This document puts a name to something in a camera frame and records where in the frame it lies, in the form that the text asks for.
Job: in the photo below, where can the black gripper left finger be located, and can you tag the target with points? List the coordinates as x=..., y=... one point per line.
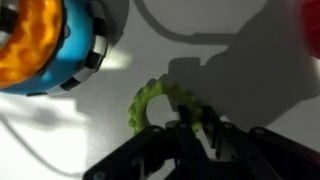
x=166, y=153

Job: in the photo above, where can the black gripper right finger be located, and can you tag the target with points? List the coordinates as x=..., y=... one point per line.
x=260, y=156

